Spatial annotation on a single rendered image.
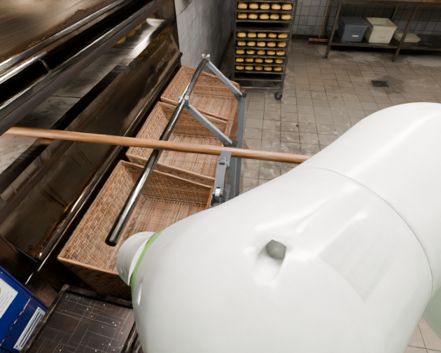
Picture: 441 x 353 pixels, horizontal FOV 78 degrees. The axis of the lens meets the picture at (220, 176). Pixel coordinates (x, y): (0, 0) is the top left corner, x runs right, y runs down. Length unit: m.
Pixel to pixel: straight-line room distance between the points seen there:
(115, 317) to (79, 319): 0.11
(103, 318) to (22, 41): 0.82
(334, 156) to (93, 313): 0.90
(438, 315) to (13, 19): 1.04
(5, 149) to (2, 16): 0.40
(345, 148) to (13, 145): 1.07
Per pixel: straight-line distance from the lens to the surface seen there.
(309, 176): 0.16
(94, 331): 0.97
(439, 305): 0.25
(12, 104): 0.78
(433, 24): 6.44
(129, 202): 0.78
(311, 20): 5.86
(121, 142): 0.96
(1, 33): 0.97
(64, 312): 1.03
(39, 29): 1.06
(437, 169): 0.19
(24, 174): 1.02
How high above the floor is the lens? 1.74
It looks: 44 degrees down
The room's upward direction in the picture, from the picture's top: straight up
